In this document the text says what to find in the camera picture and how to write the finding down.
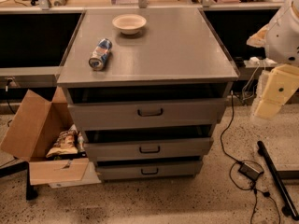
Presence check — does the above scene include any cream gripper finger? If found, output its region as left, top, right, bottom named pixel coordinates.
left=253, top=64, right=299, bottom=120
left=246, top=25, right=268, bottom=48

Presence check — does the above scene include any grey drawer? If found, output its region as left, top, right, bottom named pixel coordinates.
left=68, top=98, right=225, bottom=131
left=96, top=161, right=203, bottom=181
left=84, top=138, right=213, bottom=161

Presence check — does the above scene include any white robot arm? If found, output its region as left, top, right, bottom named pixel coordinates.
left=247, top=0, right=299, bottom=120

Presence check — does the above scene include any grey top drawer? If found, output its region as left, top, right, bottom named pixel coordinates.
left=68, top=98, right=225, bottom=131

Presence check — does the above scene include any grey drawer cabinet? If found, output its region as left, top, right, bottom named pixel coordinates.
left=58, top=7, right=238, bottom=170

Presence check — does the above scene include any grey bottom drawer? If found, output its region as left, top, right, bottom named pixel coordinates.
left=96, top=161, right=203, bottom=181

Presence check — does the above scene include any white power strip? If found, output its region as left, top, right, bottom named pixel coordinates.
left=249, top=57, right=277, bottom=66

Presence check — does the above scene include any black power adapter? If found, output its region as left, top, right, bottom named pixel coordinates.
left=238, top=163, right=263, bottom=181

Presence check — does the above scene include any black metal bar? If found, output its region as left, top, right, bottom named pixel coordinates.
left=257, top=141, right=299, bottom=221

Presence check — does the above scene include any white bowl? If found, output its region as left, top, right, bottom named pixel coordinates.
left=112, top=14, right=147, bottom=35

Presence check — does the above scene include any blue soda can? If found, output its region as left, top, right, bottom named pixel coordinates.
left=89, top=38, right=112, bottom=70

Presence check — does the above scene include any chip bag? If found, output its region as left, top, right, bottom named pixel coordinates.
left=46, top=131, right=78, bottom=158

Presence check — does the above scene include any brown cardboard box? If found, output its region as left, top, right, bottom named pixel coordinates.
left=1, top=88, right=89, bottom=187

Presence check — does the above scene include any black stand leg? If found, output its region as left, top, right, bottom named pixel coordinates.
left=0, top=161, right=39, bottom=202

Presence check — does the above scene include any black floor cable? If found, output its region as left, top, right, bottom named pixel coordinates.
left=220, top=91, right=282, bottom=224

